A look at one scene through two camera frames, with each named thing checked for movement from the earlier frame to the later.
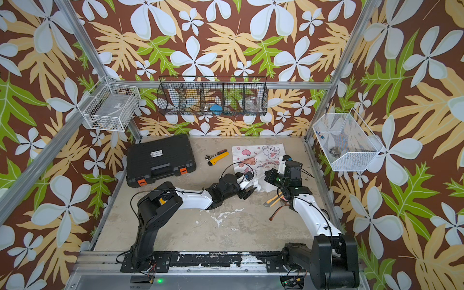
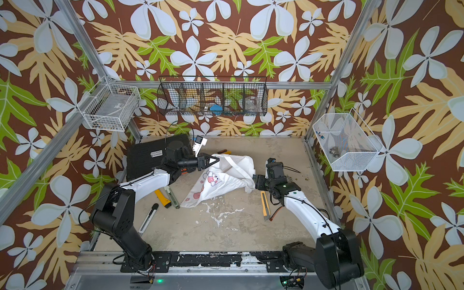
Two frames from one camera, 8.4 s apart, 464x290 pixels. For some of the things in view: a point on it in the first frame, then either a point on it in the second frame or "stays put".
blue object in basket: [216, 109] stays put
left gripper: [246, 194] → [200, 161]
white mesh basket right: [347, 142] stays put
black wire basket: [228, 95] stays put
